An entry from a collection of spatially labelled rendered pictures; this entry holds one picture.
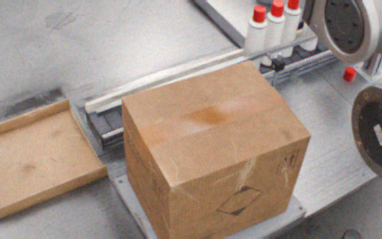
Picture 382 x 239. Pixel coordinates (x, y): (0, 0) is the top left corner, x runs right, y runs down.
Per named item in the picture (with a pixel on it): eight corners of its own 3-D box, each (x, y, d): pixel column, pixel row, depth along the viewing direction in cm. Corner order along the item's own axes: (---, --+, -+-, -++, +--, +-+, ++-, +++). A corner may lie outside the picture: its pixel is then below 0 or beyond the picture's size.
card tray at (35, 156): (70, 108, 138) (68, 98, 135) (108, 175, 124) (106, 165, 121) (-33, 145, 124) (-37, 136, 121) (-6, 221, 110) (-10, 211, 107)
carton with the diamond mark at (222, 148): (236, 141, 134) (250, 59, 115) (286, 211, 120) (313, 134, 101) (126, 178, 121) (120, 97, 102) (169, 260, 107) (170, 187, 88)
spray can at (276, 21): (269, 53, 156) (280, -4, 142) (280, 64, 153) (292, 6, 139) (255, 58, 153) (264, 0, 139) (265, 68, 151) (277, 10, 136)
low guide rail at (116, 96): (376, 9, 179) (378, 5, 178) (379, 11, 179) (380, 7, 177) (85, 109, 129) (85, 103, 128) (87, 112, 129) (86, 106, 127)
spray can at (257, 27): (252, 59, 153) (262, 1, 139) (263, 69, 150) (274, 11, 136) (237, 64, 151) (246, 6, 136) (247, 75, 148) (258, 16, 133)
